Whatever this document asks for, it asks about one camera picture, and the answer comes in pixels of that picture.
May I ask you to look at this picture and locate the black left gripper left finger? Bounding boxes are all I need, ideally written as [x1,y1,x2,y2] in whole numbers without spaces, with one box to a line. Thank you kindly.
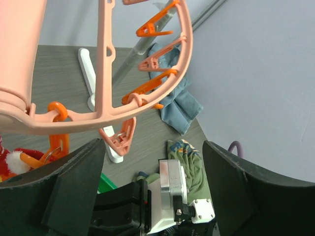
[0,139,105,236]

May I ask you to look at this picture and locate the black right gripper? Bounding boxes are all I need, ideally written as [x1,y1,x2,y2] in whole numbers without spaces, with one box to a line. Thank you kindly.
[88,179,152,236]

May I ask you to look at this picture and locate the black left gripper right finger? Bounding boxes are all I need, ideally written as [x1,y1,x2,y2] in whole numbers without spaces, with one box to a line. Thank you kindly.
[202,141,315,236]

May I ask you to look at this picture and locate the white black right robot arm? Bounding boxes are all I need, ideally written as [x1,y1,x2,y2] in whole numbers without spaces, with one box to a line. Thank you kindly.
[88,177,216,236]

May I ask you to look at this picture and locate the pink round clip hanger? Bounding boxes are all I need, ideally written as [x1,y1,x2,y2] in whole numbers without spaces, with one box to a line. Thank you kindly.
[0,0,193,135]

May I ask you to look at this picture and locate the green plastic tray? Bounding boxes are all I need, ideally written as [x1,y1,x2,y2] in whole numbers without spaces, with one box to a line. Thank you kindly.
[97,173,117,194]

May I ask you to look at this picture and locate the orange clothes clip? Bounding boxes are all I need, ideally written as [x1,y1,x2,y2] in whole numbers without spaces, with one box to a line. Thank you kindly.
[20,101,69,169]

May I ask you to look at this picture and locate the white metal clothes rack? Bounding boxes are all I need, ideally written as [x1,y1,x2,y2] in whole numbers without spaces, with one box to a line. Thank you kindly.
[78,0,224,163]

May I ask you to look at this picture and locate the pink clothes clip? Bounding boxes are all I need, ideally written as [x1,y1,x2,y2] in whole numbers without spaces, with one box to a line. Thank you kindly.
[98,117,136,156]

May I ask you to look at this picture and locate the olive green t-shirt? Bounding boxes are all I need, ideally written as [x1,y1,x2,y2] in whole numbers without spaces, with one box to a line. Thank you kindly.
[132,139,212,205]

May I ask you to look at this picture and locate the light blue denim shirt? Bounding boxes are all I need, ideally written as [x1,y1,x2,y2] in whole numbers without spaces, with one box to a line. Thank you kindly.
[148,43,203,136]

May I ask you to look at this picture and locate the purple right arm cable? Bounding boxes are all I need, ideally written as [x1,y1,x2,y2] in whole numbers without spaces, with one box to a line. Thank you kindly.
[227,141,244,158]

